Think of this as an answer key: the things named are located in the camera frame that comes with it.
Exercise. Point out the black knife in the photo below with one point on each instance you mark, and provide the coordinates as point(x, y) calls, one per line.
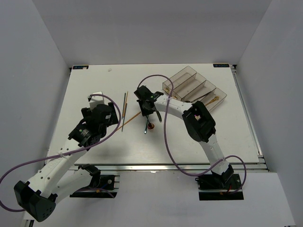
point(158, 115)

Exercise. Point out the black spoon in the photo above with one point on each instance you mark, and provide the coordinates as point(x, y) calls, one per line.
point(198, 98)

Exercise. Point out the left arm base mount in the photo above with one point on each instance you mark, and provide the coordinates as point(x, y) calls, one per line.
point(101, 185)

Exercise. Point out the orange chopstick diagonal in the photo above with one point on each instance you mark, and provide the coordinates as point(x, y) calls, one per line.
point(129, 120)

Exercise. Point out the aluminium table rail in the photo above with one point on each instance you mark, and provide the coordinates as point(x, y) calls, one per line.
point(258, 166)

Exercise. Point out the clear four-compartment organizer tray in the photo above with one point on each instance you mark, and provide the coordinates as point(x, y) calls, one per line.
point(188, 84)

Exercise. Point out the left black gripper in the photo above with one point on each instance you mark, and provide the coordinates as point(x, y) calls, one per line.
point(113, 119)

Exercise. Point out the left blue label sticker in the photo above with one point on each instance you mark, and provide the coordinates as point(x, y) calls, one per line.
point(80, 67)

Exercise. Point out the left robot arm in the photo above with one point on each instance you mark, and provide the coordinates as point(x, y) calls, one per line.
point(40, 194)

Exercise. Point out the orange chopstick upright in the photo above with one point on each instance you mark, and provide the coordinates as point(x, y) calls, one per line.
point(126, 101)

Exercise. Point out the iridescent fork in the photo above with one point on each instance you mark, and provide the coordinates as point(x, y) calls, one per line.
point(146, 125)

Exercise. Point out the right blue label sticker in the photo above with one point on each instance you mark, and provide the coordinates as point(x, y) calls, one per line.
point(221, 65)

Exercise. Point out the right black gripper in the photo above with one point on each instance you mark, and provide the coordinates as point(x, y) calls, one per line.
point(144, 112)

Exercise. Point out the ornate gold fork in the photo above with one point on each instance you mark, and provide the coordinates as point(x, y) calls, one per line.
point(216, 98)

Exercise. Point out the dark blue chopstick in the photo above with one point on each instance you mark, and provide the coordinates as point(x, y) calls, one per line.
point(123, 118)

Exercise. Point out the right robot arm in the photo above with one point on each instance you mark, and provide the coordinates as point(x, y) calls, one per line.
point(199, 124)

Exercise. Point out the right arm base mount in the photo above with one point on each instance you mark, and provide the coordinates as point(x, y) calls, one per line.
point(212, 189)

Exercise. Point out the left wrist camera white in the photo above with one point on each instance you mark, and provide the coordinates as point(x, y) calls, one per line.
point(95, 99)

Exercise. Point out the blue label sticker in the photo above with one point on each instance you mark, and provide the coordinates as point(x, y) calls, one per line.
point(80, 67)
point(221, 65)

